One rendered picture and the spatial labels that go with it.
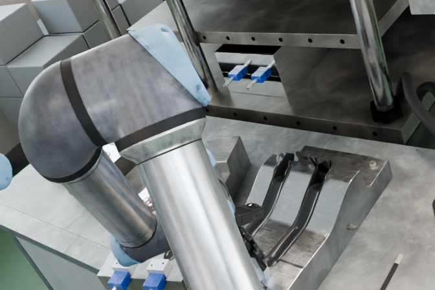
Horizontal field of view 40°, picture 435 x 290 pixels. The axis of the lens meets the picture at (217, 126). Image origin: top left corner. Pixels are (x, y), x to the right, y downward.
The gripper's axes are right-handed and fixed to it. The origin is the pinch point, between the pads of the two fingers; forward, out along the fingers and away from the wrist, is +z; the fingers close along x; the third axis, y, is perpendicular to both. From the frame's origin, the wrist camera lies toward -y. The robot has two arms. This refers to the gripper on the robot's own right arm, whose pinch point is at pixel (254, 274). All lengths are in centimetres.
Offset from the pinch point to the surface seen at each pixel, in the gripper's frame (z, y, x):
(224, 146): 0, -36, -37
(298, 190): -1.1, -25.6, -4.1
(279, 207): 1.3, -21.0, -7.5
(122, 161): 6, -26, -78
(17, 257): 91, -14, -210
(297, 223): 2.4, -18.7, -1.2
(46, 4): -7, -114, -232
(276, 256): 2.4, -7.9, -0.3
